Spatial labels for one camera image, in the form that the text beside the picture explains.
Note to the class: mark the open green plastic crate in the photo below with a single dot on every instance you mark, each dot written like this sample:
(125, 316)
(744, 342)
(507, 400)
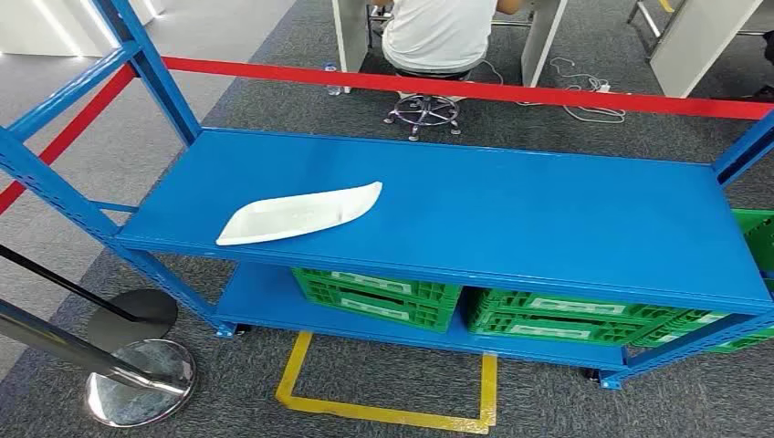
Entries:
(756, 236)

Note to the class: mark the white power strip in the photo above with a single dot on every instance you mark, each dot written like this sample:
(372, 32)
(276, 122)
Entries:
(603, 86)

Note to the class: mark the black stool chrome base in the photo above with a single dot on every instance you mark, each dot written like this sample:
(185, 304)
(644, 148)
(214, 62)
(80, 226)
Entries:
(426, 112)

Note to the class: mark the black stanchion post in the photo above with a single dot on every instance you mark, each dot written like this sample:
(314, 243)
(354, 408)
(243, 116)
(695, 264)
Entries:
(145, 308)

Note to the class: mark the blue metal shelf rack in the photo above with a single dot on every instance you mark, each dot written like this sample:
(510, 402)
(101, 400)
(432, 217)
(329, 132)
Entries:
(484, 211)

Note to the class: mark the chrome stanchion post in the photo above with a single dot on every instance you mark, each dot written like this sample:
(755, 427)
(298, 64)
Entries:
(139, 393)

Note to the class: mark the long red barrier belt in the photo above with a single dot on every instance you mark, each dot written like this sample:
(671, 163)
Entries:
(484, 89)

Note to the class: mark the white curved plastic part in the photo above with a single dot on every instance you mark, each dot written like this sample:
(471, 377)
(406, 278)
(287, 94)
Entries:
(290, 217)

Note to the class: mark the short red barrier belt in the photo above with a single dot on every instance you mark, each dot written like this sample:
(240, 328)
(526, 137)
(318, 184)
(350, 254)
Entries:
(78, 121)

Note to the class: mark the person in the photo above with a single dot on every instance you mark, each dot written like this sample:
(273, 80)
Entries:
(435, 36)

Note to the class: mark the water bottle blue label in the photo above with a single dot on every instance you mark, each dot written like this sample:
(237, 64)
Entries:
(334, 89)

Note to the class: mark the black office chair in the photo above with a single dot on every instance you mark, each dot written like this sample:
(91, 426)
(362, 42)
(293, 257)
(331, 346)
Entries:
(767, 92)

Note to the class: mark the white desk metal frame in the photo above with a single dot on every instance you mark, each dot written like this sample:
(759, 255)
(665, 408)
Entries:
(695, 42)

